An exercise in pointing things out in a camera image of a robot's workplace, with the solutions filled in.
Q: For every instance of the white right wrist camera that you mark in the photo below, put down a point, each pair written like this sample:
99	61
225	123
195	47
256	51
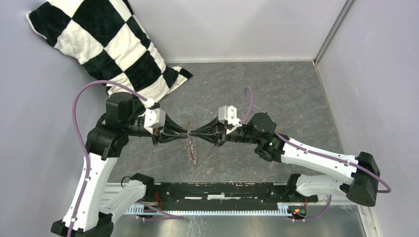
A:
227	115

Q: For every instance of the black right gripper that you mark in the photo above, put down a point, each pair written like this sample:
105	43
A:
218	139

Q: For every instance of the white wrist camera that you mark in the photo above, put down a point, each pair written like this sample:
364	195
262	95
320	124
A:
154	116
227	115

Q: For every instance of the white toothed cable duct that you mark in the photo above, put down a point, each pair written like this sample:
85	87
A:
282	210

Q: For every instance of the aluminium rail frame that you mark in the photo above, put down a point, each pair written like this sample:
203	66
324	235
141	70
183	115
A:
315	185

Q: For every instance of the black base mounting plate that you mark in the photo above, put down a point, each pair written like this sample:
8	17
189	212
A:
222	196

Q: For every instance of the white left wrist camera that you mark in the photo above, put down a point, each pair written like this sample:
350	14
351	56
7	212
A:
154	116

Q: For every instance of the black white checkered pillow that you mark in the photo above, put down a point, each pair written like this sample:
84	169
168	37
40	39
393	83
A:
108	41

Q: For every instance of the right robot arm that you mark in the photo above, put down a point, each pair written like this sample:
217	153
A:
355	177

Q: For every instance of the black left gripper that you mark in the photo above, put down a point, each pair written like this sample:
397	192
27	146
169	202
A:
161	134

